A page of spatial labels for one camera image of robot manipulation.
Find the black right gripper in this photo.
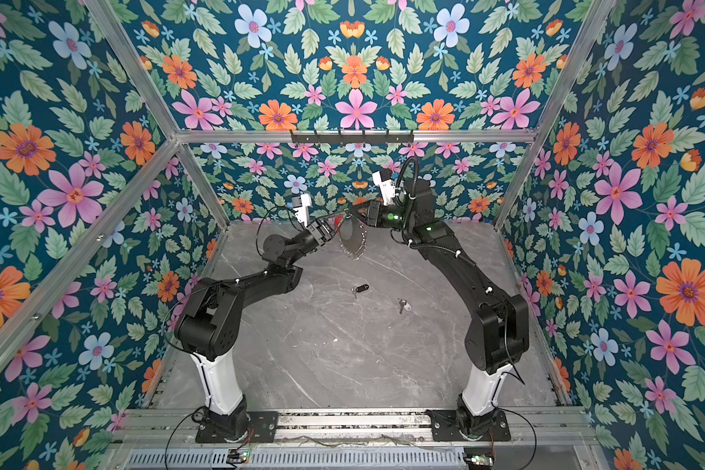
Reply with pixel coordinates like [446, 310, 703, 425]
[349, 201, 417, 234]

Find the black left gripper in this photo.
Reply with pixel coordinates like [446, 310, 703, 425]
[284, 211, 343, 268]

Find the red keyring with metal rings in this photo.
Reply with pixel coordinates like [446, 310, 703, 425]
[337, 213, 367, 260]

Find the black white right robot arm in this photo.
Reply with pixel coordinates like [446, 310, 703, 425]
[352, 170, 530, 440]

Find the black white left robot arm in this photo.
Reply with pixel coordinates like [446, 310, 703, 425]
[174, 219, 340, 444]

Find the black hook rack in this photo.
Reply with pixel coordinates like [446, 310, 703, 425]
[290, 130, 415, 145]

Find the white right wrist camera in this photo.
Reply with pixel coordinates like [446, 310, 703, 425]
[372, 168, 397, 206]

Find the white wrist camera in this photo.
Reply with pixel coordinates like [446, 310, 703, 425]
[372, 168, 397, 206]
[292, 193, 313, 227]

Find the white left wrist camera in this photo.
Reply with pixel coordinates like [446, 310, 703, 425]
[292, 193, 313, 227]

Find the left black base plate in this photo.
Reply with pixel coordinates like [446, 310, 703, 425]
[195, 410, 279, 444]

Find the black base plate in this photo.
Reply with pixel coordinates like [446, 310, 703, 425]
[195, 410, 279, 444]
[426, 409, 511, 443]

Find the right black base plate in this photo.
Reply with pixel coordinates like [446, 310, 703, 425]
[426, 409, 511, 443]

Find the white perforated cable duct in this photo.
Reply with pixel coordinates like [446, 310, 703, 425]
[125, 448, 467, 469]

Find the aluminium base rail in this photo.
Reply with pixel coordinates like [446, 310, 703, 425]
[112, 407, 598, 448]

